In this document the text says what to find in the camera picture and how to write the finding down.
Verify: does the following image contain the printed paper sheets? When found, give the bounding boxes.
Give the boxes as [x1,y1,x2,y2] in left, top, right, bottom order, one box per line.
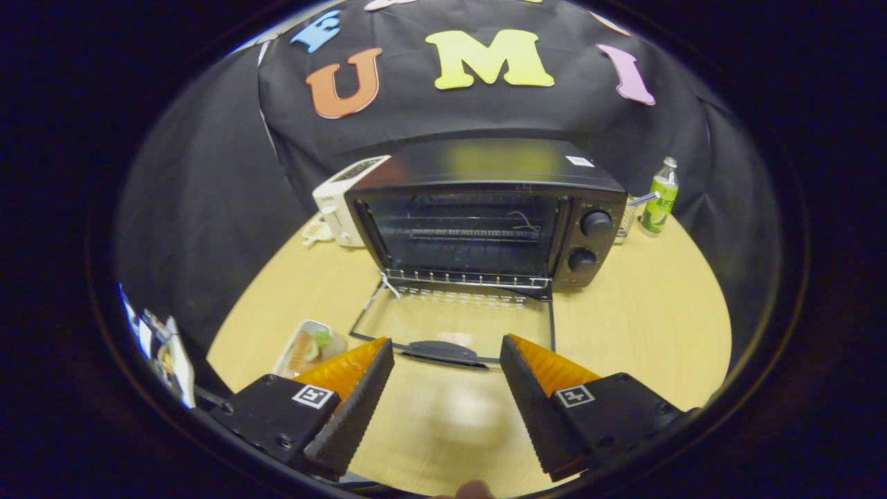
[118,283,197,410]

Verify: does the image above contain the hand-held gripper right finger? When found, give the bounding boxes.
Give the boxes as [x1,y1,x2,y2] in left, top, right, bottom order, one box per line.
[499,335,694,484]

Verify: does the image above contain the white bread toaster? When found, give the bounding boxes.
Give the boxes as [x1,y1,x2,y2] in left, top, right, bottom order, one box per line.
[312,155,392,248]

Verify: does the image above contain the sandwich with lettuce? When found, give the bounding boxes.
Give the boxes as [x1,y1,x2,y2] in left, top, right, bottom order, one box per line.
[288,329,347,375]

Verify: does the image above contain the black toaster oven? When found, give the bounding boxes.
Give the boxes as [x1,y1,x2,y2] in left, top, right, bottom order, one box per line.
[344,137,628,370]

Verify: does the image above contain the green label drink bottle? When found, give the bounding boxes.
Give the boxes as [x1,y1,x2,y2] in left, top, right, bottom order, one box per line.
[639,157,680,238]

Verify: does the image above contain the white food tray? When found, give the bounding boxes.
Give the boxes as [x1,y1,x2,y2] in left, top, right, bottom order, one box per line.
[272,319,351,380]

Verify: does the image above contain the metal wire oven rack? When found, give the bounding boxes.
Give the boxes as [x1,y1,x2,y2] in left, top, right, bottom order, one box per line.
[381,267,554,292]

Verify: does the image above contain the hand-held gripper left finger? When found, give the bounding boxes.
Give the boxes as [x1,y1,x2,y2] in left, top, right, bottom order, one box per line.
[208,338,396,482]

